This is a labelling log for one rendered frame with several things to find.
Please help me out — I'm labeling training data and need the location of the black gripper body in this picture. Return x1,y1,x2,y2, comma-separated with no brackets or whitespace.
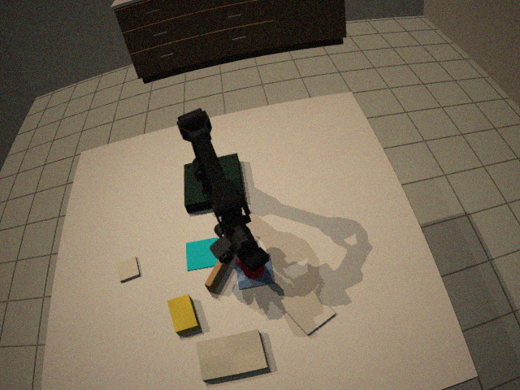
214,224,270,272

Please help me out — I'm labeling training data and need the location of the yellow rectangular block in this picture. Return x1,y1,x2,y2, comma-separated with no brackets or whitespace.
167,295,201,336

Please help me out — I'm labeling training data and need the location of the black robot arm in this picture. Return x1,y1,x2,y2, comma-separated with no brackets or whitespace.
176,108,258,264

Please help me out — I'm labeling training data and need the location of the tan wooden bar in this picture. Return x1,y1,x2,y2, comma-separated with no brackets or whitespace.
205,259,233,293

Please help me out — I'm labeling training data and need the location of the beige flat rectangular slab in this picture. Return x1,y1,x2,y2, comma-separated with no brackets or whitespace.
196,329,269,382

